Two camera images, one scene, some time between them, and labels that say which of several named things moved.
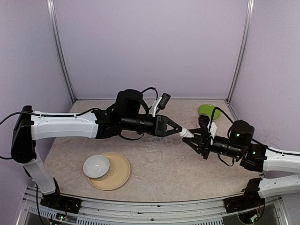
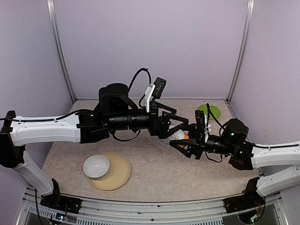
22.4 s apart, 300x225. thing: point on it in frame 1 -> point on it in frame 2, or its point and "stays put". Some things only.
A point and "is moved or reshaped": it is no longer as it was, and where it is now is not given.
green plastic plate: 207,109 stays put
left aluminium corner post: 51,10 stays put
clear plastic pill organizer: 155,142 is moved or reshaped
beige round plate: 119,173 stays put
